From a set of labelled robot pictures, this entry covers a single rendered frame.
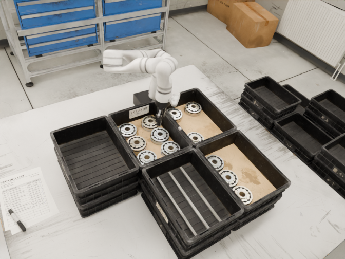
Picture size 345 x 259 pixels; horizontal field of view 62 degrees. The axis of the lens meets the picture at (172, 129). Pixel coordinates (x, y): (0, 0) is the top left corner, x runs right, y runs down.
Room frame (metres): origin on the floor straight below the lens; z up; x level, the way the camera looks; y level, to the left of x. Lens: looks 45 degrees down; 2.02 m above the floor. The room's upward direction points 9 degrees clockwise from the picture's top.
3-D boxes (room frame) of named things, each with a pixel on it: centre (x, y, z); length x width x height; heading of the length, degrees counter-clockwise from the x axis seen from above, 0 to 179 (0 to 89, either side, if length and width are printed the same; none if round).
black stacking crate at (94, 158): (0.86, 0.36, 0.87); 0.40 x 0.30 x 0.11; 38
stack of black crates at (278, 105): (2.03, -0.78, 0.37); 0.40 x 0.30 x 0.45; 40
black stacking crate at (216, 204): (0.73, -0.13, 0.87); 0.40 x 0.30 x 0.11; 38
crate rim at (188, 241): (0.73, -0.13, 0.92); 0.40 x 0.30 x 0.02; 38
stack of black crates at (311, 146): (1.72, -1.04, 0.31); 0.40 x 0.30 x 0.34; 40
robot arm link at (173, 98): (1.05, 0.05, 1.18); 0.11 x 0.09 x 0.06; 83
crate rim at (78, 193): (0.86, 0.36, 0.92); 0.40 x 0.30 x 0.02; 38
